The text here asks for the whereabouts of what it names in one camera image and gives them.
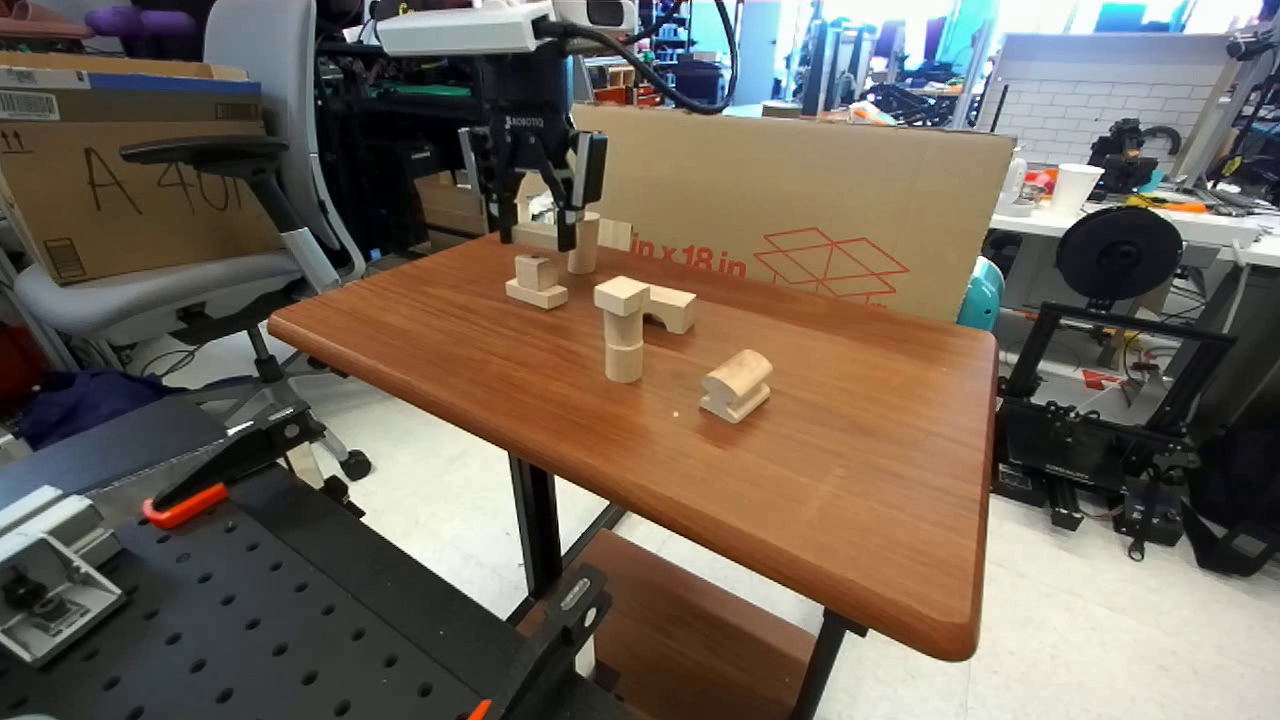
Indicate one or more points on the teal exercise ball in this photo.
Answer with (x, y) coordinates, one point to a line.
(984, 300)

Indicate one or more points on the notched wooden block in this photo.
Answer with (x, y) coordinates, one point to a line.
(539, 288)

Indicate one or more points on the round-topped wooden block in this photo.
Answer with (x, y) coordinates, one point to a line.
(737, 385)

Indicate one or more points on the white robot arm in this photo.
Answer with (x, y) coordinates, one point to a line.
(465, 30)

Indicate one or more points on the purple object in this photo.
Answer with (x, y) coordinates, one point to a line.
(134, 16)

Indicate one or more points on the black device on desk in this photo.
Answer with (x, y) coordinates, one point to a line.
(1127, 155)

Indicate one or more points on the wooden lower table shelf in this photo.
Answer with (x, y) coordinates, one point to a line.
(694, 641)

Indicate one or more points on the white grid panel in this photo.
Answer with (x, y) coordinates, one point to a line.
(1065, 92)

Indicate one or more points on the black table leg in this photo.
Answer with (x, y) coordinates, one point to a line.
(539, 533)
(817, 673)

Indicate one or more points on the small wooden rectangular block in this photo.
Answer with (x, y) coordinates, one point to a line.
(594, 252)

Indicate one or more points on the wooden arch block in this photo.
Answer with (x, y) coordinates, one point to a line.
(672, 306)

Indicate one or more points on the large red-printed cardboard box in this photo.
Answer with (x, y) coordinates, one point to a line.
(826, 184)

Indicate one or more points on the silver metal camera bracket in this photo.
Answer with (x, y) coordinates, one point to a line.
(53, 586)

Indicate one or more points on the handwritten brown cardboard box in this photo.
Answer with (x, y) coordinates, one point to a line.
(83, 201)

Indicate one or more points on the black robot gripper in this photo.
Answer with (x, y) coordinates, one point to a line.
(532, 145)

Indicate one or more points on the black 3D printer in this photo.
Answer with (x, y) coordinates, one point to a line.
(1055, 403)

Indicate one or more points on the black filament spool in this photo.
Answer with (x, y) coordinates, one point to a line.
(1123, 252)

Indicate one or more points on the white desk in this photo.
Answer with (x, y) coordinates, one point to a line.
(1200, 230)

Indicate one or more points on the white box with red print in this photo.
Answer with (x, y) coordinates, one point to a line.
(1065, 184)

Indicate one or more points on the white office chair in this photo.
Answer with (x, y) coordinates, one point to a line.
(284, 81)

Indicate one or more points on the dark blue bag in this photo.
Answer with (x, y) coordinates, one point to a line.
(73, 406)

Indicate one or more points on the black perforated breadboard platform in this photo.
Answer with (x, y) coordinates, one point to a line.
(264, 625)

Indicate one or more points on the tall upright wooden block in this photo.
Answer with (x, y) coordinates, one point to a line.
(623, 355)

